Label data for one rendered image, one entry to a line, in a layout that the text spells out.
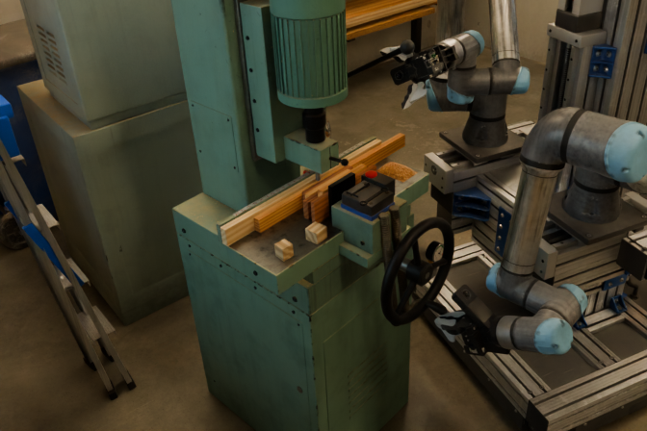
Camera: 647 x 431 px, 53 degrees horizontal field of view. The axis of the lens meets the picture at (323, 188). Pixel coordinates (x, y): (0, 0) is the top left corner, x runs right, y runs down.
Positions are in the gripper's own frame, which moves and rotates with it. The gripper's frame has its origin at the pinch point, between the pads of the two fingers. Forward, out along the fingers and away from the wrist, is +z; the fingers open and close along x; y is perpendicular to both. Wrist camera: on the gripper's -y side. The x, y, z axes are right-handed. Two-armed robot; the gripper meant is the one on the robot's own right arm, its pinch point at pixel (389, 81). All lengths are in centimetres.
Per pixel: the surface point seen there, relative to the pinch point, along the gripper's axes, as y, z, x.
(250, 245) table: -26, 40, 24
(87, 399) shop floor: -135, 65, 67
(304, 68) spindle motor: -5.0, 19.3, -10.5
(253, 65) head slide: -22.5, 19.6, -16.4
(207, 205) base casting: -63, 26, 15
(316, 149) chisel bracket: -17.3, 15.6, 9.0
